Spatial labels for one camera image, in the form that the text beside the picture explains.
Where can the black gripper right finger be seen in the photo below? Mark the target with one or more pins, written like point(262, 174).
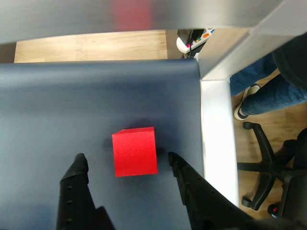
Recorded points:
point(204, 206)

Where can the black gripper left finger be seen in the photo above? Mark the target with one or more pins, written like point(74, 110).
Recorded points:
point(74, 196)

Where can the red cube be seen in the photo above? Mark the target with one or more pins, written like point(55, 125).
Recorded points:
point(135, 153)

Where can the black office chair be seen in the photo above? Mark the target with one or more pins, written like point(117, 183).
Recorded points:
point(266, 167)

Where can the dark blue table mat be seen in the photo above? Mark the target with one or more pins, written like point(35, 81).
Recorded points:
point(60, 107)

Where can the person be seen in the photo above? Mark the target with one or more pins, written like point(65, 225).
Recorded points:
point(271, 98)

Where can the white power strip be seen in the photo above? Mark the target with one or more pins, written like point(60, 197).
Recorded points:
point(182, 46)

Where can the black power adapter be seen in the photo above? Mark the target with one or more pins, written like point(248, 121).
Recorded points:
point(185, 33)

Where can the silver metal table frame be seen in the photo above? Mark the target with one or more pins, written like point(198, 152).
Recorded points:
point(216, 119)

